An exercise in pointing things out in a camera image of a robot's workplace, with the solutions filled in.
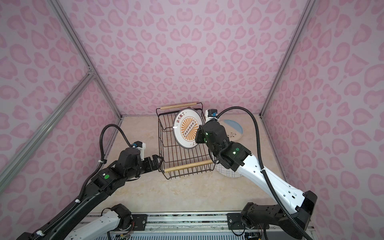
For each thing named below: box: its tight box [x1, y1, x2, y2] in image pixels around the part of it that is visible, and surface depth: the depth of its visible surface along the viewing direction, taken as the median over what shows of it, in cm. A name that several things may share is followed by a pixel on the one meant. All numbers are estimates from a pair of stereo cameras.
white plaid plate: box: [214, 163, 243, 178], surface depth 90 cm
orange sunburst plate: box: [173, 107, 204, 149], surface depth 75 cm
